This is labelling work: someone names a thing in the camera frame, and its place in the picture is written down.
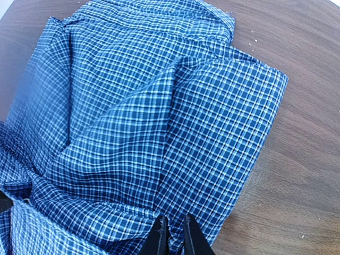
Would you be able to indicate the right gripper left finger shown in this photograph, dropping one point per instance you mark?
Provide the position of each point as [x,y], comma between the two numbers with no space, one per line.
[157,239]

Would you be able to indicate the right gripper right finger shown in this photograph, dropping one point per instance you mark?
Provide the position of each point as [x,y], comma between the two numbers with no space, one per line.
[195,242]

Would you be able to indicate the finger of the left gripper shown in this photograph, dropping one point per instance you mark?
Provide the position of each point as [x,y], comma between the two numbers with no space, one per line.
[5,202]

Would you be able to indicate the blue checked long sleeve shirt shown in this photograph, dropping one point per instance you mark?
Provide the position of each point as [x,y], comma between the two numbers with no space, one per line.
[128,110]

